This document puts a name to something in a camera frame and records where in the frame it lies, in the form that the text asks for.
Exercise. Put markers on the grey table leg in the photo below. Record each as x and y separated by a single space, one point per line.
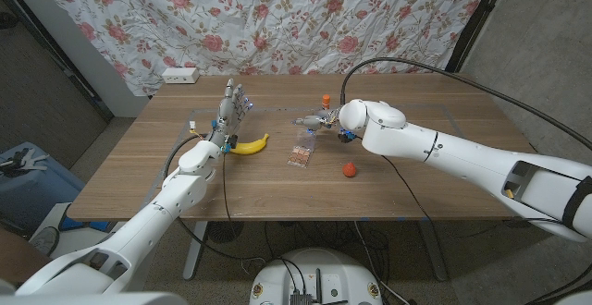
435 259

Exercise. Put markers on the white floor box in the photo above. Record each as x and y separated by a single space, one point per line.
69 238

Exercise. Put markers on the small white connector plug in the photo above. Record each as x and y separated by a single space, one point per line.
192 124

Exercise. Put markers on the person's bare leg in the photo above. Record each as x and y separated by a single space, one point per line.
18 259

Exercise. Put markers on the black round floor fan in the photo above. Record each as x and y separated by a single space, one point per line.
224 232

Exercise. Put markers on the white table leg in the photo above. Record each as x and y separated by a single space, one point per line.
194 254

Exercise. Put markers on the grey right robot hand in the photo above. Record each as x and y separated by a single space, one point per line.
313 122

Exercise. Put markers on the white power strip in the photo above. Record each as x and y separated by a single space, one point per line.
179 75

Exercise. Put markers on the dark sneaker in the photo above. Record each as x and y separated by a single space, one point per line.
45 241

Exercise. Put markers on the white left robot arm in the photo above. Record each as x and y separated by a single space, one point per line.
176 194

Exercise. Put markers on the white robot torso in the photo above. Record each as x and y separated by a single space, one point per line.
314 272

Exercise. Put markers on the red stress ball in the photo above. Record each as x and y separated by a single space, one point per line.
349 169

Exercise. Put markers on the black backdrop stand pole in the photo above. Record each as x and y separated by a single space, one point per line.
476 18

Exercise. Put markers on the orange capped glue stick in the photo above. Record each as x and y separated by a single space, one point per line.
326 99

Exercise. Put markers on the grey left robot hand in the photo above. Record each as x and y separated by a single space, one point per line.
227 115

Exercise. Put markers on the white and black tool bundle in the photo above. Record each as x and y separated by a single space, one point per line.
25 159

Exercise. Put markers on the clear snack packet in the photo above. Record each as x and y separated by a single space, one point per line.
299 156

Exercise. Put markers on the yellow banana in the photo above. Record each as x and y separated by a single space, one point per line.
252 147

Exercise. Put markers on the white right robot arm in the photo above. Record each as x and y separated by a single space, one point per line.
462 157

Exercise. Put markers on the blue storage bin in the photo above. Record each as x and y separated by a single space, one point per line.
41 189

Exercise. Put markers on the floral backdrop cloth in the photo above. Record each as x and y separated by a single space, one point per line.
277 18

